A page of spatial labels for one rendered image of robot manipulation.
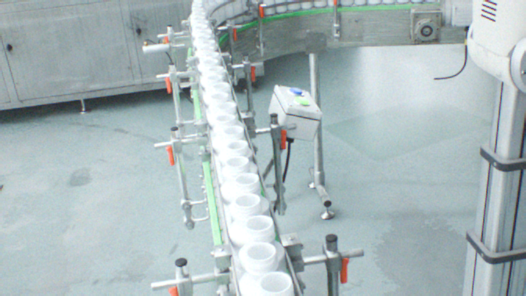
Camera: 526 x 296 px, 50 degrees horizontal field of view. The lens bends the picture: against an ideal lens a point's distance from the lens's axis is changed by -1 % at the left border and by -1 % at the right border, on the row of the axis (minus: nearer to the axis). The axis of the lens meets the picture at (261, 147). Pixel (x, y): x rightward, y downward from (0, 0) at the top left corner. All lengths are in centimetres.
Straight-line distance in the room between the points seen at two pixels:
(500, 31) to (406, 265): 150
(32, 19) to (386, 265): 295
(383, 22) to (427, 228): 97
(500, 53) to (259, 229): 69
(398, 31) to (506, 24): 140
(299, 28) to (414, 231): 107
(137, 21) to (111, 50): 29
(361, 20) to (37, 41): 253
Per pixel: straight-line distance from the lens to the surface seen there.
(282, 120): 120
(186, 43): 195
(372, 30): 259
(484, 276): 154
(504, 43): 124
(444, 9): 247
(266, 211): 84
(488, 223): 148
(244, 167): 87
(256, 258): 71
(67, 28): 430
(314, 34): 257
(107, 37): 428
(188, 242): 278
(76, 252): 290
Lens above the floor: 157
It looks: 26 degrees down
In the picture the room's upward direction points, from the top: 5 degrees counter-clockwise
